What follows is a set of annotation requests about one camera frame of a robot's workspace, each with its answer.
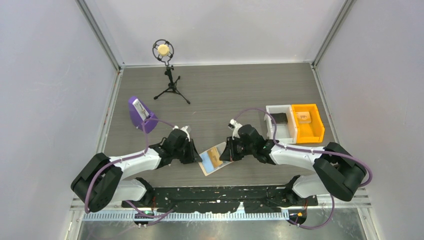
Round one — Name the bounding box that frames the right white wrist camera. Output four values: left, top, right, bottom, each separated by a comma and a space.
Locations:
228, 119, 243, 139

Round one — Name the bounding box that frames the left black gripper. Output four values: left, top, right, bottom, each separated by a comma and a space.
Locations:
172, 138, 202, 164

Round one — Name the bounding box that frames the purple metronome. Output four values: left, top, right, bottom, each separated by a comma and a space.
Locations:
128, 96, 158, 134

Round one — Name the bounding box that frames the white plastic bin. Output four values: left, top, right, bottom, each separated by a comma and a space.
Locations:
265, 104, 298, 145

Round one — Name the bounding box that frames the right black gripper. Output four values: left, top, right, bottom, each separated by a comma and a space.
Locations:
220, 135, 256, 162

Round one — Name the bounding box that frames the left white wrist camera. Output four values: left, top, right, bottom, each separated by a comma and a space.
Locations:
179, 125, 191, 142

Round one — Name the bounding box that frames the black microphone on tripod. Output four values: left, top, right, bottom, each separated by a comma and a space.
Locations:
152, 39, 191, 105

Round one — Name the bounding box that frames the beige credit card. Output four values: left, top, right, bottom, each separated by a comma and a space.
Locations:
207, 147, 223, 169

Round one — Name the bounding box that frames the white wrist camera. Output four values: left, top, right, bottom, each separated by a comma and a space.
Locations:
179, 125, 191, 142
228, 119, 243, 139

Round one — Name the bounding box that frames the beige leather card holder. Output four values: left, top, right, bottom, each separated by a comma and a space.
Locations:
199, 142, 231, 176

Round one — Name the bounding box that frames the orange plastic bin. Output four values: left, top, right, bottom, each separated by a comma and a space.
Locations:
291, 103, 325, 144

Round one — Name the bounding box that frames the black block in white bin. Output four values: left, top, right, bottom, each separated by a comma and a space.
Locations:
270, 112, 288, 125

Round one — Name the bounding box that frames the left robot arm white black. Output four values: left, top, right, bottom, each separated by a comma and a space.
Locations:
70, 127, 202, 213

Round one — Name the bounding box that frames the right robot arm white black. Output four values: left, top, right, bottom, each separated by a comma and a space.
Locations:
220, 124, 368, 205

